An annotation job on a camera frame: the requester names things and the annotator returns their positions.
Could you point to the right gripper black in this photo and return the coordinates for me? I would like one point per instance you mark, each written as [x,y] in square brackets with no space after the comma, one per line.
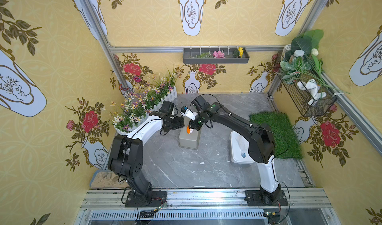
[196,123]

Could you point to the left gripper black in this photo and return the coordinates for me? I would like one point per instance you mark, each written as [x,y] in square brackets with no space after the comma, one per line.
[176,122]

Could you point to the beige tissue box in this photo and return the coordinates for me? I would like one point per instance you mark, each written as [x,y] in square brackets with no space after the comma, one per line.
[189,141]

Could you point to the white tissue box lid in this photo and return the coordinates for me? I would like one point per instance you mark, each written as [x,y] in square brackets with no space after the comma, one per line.
[238,143]

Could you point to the orange tissue pack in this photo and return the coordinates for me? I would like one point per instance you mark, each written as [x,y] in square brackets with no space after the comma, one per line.
[189,130]

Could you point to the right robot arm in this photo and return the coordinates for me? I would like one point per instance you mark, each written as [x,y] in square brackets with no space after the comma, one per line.
[261,147]

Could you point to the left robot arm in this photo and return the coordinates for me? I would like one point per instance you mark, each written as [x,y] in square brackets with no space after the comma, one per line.
[126,157]

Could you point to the white fence flower planter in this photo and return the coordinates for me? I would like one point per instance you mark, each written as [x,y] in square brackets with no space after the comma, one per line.
[149,97]

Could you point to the pink artificial flower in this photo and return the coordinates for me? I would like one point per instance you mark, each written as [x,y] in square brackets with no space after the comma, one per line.
[218,54]

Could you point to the yellow artificial flower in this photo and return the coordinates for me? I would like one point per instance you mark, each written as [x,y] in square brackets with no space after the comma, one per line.
[240,52]

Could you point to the green artificial grass mat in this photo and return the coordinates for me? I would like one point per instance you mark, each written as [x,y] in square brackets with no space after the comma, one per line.
[287,145]

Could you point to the sand tray with stones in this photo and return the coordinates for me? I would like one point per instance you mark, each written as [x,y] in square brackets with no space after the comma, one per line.
[104,179]

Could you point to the green artificial leaf plant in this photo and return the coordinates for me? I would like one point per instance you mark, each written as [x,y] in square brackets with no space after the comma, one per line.
[301,62]

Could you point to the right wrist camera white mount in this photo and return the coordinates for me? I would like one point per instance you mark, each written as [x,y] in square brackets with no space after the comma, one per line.
[188,113]

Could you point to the grey wall shelf tray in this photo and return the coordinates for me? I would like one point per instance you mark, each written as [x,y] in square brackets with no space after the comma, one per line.
[203,55]

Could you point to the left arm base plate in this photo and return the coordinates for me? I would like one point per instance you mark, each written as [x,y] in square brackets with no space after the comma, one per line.
[152,199]

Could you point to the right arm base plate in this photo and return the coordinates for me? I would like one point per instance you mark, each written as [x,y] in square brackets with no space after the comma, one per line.
[264,198]

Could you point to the black wire wall basket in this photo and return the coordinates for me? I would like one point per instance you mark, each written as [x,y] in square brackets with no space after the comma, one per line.
[310,97]

